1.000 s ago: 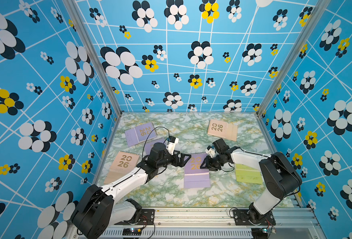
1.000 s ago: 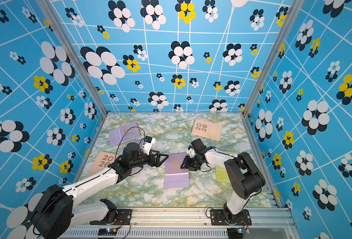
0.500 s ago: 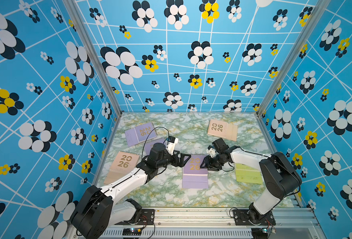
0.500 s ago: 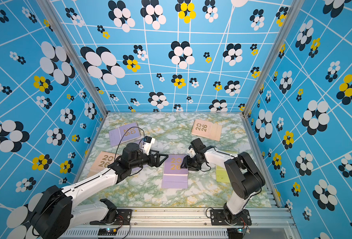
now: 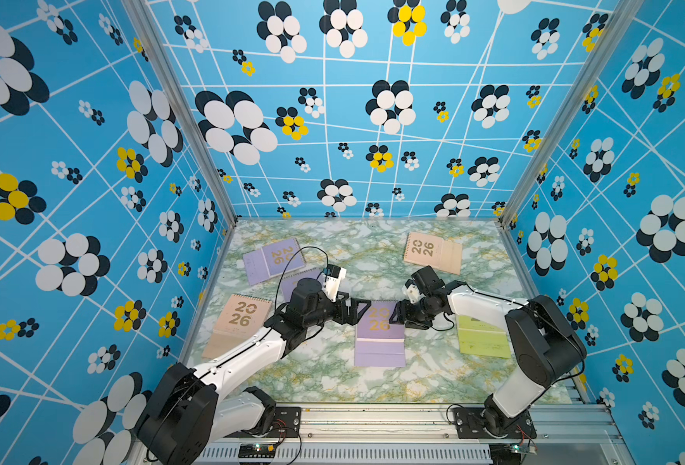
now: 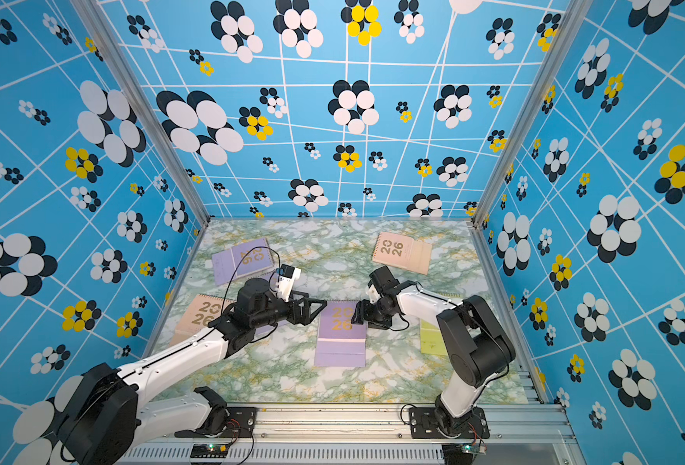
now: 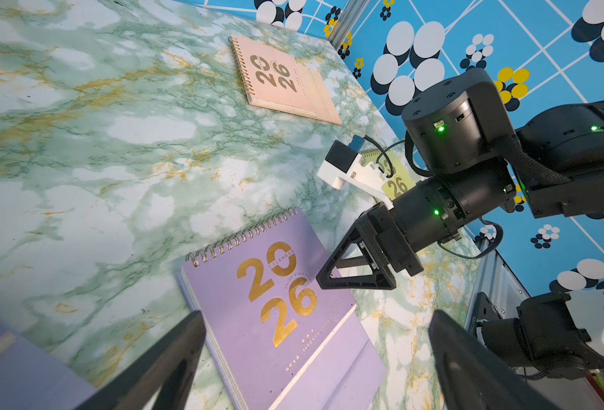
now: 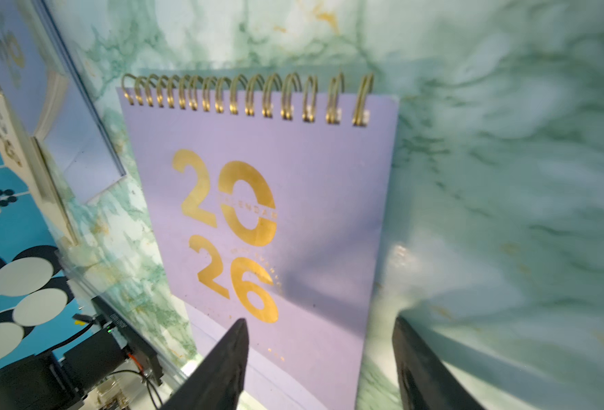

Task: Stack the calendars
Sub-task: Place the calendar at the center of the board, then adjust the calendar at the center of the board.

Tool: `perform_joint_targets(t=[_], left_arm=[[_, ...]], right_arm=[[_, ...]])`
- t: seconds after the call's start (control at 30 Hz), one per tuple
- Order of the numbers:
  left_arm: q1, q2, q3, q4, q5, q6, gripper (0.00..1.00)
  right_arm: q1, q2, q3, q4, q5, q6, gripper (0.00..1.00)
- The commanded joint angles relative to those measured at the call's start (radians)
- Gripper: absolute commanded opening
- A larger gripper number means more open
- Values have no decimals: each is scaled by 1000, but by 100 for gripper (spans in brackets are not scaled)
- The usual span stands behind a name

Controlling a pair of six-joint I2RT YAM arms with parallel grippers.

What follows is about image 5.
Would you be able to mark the aluminium corner post right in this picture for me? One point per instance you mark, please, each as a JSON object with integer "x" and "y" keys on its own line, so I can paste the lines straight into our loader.
{"x": 620, "y": 20}

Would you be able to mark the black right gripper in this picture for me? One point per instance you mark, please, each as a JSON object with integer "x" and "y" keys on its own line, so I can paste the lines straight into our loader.
{"x": 403, "y": 316}

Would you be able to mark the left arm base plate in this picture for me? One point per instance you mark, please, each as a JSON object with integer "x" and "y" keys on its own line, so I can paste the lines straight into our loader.
{"x": 278, "y": 421}

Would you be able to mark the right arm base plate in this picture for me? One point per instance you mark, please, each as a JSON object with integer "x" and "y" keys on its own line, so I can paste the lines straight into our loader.
{"x": 480, "y": 423}

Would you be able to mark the green calendar right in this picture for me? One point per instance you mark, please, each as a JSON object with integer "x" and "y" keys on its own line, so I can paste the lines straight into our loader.
{"x": 480, "y": 339}

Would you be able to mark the aluminium corner post left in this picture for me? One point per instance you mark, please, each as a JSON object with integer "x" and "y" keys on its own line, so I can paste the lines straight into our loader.
{"x": 139, "y": 15}

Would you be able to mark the pink calendar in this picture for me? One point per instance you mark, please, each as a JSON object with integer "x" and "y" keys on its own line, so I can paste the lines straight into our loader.
{"x": 240, "y": 319}
{"x": 430, "y": 251}

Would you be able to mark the green circuit board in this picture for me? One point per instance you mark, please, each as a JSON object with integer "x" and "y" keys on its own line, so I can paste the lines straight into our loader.
{"x": 505, "y": 454}
{"x": 257, "y": 451}

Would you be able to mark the aluminium front rail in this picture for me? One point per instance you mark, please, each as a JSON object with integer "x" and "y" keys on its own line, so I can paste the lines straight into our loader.
{"x": 421, "y": 434}

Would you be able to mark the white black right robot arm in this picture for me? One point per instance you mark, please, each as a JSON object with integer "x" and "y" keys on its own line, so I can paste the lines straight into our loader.
{"x": 545, "y": 346}

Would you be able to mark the left green circuit board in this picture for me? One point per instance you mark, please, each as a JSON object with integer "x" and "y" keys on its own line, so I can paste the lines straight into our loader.
{"x": 257, "y": 451}

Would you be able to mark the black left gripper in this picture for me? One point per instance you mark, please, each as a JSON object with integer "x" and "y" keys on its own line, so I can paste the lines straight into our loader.
{"x": 354, "y": 316}

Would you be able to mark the aluminium corner post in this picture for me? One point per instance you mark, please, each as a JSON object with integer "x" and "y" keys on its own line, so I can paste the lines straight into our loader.
{"x": 139, "y": 15}
{"x": 620, "y": 20}

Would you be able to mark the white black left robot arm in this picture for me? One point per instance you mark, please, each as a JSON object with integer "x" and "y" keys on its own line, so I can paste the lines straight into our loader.
{"x": 193, "y": 406}

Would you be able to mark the right green circuit board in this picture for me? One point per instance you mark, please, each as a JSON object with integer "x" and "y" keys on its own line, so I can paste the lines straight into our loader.
{"x": 505, "y": 454}

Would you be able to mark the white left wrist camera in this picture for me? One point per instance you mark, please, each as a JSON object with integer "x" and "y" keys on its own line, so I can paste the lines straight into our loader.
{"x": 333, "y": 278}

